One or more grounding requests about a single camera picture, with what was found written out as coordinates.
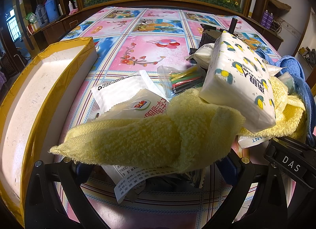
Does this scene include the white desiccant sachet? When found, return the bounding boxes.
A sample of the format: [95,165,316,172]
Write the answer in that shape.
[238,135,271,149]

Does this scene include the white tissue pack lemon print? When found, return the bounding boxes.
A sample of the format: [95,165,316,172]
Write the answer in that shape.
[200,31,276,133]

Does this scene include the blue terry towel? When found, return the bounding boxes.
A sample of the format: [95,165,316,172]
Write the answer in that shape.
[256,49,315,147]

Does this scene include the yellow terry towel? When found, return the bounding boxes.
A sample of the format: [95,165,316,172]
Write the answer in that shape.
[49,77,307,173]

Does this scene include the white long red-lettered packet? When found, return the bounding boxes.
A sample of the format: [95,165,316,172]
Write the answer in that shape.
[186,43,215,69]

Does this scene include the Dole dried plum packet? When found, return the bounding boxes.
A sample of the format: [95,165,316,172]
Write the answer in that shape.
[95,89,169,121]

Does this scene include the white foam tray yellow tape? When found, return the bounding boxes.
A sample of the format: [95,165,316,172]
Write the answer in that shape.
[1,37,98,225]

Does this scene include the white flat pouch recycling mark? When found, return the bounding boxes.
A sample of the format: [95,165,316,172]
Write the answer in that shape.
[91,70,166,114]

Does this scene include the purple bottles on shelf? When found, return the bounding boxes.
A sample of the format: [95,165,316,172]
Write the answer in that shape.
[260,10,274,29]

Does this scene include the clear bag of coloured sticks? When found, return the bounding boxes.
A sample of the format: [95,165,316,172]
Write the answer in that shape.
[157,65,206,100]

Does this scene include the black metal motor part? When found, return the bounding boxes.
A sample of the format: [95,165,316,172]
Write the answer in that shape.
[189,18,238,55]

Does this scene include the colourful patterned tablecloth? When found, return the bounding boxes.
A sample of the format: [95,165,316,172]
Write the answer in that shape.
[52,6,297,229]

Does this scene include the blue water jug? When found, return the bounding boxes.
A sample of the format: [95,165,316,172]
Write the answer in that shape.
[45,0,59,22]

